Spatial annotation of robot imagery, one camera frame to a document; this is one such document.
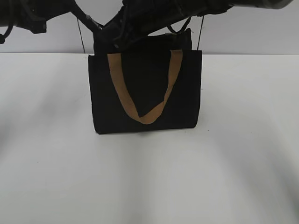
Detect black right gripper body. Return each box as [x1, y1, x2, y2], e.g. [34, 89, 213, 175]
[98, 0, 150, 48]

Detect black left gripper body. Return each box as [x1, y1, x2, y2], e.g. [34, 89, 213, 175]
[9, 0, 76, 33]

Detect black strap with metal clasp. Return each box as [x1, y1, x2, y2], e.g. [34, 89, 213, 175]
[73, 0, 103, 32]

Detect black tote bag tan handles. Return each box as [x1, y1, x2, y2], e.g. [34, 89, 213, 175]
[88, 29, 202, 134]

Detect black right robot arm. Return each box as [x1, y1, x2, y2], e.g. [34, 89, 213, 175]
[95, 0, 291, 49]

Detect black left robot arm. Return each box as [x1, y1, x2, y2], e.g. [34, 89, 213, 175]
[0, 0, 76, 44]

